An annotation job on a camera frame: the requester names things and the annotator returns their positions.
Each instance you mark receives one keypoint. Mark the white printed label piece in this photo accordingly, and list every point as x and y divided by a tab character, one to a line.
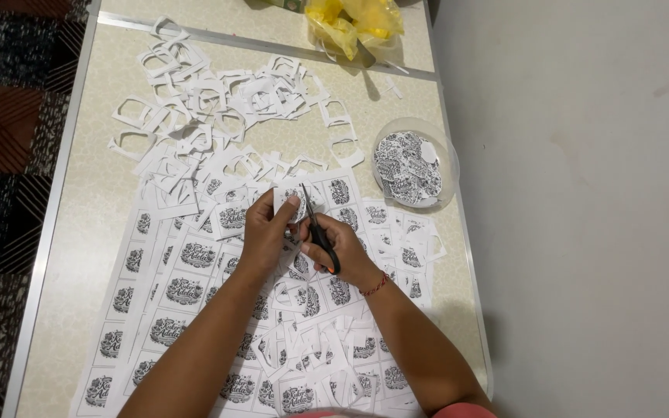
289	197

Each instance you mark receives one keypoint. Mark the person's right hand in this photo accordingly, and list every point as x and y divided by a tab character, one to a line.
346	249

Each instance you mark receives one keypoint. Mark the printed label sheets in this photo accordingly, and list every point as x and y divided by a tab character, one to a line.
253	302

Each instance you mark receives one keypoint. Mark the clear plastic bowl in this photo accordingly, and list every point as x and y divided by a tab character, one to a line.
414	163

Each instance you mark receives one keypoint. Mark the patterned dark rug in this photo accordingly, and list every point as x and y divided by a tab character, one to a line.
15	174

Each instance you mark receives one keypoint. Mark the yellow plastic bag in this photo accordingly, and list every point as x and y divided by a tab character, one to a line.
353	24

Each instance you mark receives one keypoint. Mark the person's left hand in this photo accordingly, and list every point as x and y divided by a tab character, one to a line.
265	232

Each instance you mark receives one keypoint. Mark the person's right fingers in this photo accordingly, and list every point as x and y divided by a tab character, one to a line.
310	241

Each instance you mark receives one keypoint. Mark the small white paper scrap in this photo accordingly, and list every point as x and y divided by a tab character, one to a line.
394	87

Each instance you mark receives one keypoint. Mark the heap of white paper offcuts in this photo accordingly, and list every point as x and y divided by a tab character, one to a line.
227	119

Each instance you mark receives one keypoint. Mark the pile of cut labels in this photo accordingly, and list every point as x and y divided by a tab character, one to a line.
409	167

